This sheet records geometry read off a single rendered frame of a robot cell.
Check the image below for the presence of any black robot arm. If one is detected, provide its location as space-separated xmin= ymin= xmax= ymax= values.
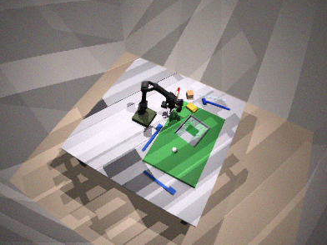
xmin=137 ymin=81 xmax=184 ymax=116

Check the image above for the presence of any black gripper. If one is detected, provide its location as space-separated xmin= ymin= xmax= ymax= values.
xmin=161 ymin=101 xmax=182 ymax=113

